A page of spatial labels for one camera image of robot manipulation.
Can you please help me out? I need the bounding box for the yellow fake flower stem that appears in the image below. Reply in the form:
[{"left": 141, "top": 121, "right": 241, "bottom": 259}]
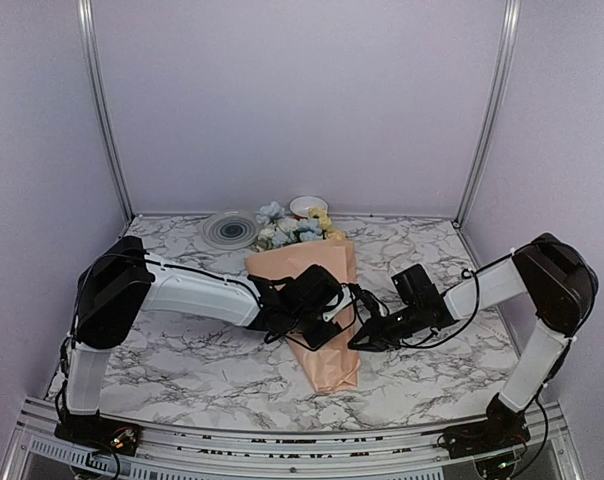
[{"left": 308, "top": 207, "right": 346, "bottom": 241}]

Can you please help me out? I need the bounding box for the right aluminium corner post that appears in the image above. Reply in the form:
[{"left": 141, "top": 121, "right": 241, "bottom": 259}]
[{"left": 454, "top": 0, "right": 521, "bottom": 229}]

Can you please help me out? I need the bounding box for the left aluminium corner post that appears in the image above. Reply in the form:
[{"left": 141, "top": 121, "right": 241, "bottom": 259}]
[{"left": 77, "top": 0, "right": 134, "bottom": 221}]

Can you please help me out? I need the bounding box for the grey striped plate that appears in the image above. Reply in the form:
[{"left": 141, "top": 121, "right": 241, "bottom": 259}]
[{"left": 201, "top": 210, "right": 259, "bottom": 250}]

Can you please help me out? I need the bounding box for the peach wrapping paper sheet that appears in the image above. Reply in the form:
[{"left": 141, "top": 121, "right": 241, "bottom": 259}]
[{"left": 245, "top": 240, "right": 361, "bottom": 394}]

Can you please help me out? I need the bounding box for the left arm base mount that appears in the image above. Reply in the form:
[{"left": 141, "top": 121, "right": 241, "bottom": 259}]
[{"left": 54, "top": 408, "right": 142, "bottom": 456}]

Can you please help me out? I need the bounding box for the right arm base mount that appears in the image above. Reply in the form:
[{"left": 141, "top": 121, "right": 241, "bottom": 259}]
[{"left": 437, "top": 397, "right": 531, "bottom": 459}]

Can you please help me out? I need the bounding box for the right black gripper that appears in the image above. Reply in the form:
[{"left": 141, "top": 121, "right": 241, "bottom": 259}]
[{"left": 347, "top": 302, "right": 423, "bottom": 352}]

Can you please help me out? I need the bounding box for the aluminium corner post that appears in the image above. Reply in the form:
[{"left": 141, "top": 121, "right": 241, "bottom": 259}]
[
  {"left": 454, "top": 0, "right": 521, "bottom": 229},
  {"left": 77, "top": 0, "right": 134, "bottom": 221}
]

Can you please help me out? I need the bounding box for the blue fake flower stem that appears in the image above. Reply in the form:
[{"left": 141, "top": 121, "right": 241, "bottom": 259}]
[{"left": 256, "top": 201, "right": 325, "bottom": 244}]

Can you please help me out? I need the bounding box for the aluminium front rail frame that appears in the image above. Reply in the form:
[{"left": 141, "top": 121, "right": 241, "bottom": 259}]
[{"left": 0, "top": 398, "right": 585, "bottom": 479}]

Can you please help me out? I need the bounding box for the white fake rose stem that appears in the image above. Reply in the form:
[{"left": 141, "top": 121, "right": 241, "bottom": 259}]
[{"left": 254, "top": 225, "right": 297, "bottom": 252}]

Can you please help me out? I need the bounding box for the orange and white bowl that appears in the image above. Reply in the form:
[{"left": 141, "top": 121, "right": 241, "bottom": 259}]
[{"left": 289, "top": 196, "right": 328, "bottom": 218}]

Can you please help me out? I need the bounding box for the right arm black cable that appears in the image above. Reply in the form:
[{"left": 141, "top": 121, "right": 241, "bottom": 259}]
[{"left": 349, "top": 234, "right": 601, "bottom": 351}]

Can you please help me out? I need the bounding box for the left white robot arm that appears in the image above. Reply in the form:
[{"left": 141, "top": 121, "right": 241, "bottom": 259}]
[{"left": 61, "top": 236, "right": 355, "bottom": 445}]

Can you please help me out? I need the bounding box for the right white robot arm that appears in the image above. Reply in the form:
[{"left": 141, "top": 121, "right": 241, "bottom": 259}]
[{"left": 348, "top": 232, "right": 599, "bottom": 448}]

